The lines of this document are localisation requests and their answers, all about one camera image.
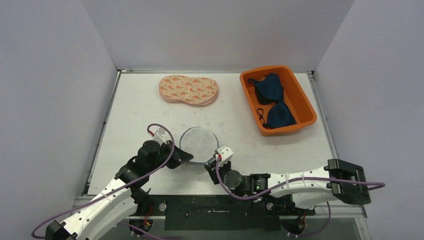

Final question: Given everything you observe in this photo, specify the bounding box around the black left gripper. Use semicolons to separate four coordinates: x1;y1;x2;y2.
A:
147;139;193;173

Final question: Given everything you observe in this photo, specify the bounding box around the white mesh cylindrical laundry bag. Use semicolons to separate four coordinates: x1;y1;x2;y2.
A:
179;126;220;174

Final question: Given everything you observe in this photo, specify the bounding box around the pink carrot-print laundry bag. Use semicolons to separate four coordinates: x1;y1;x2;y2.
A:
158;75;219;107

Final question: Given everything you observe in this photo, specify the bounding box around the navy blue bra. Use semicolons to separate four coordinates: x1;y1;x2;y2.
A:
247;73;297;129

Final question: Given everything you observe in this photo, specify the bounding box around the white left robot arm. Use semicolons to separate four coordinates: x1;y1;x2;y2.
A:
44;140;194;240

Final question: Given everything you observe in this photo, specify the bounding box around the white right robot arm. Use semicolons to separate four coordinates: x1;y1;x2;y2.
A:
204;158;371;215

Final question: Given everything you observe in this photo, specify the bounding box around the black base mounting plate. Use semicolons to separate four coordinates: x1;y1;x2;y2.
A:
129;195;316;232

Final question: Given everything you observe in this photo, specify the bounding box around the orange plastic bin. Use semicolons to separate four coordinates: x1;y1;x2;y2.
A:
240;65;317;137

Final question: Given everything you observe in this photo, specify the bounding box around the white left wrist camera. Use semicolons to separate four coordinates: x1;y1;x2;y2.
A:
152;127;167;145

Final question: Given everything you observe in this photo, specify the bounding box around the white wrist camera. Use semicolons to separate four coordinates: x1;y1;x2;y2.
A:
215;144;234;166
152;127;167;145

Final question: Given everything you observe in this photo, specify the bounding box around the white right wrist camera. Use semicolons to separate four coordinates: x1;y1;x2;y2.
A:
215;144;234;166

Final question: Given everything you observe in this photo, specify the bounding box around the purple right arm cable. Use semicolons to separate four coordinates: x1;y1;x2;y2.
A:
215;155;386;202

